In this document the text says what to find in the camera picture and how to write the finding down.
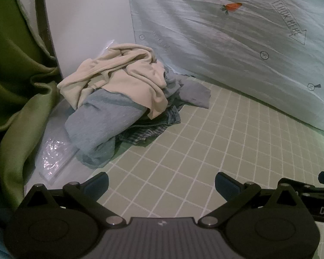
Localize blue-grey shirt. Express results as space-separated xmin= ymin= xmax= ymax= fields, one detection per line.
xmin=65 ymin=88 xmax=149 ymax=169

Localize grey cloth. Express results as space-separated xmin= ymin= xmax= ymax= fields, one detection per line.
xmin=164 ymin=69 xmax=211 ymax=110

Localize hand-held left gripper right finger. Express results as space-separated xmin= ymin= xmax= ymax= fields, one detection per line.
xmin=199 ymin=172 xmax=308 ymax=227

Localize clear plastic bag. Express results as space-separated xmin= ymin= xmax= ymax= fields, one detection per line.
xmin=40 ymin=137 xmax=76 ymax=185

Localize plaid shirt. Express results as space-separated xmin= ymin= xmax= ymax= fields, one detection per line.
xmin=116 ymin=124 xmax=169 ymax=147

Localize green curtain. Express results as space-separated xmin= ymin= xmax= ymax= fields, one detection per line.
xmin=0 ymin=0 xmax=61 ymax=211

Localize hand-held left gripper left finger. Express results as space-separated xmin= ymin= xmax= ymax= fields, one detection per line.
xmin=16 ymin=172 xmax=123 ymax=226

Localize denim jeans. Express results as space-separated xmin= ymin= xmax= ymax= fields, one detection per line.
xmin=140 ymin=105 xmax=183 ymax=127

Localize carrot print duvet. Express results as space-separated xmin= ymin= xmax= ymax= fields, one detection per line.
xmin=125 ymin=0 xmax=324 ymax=134

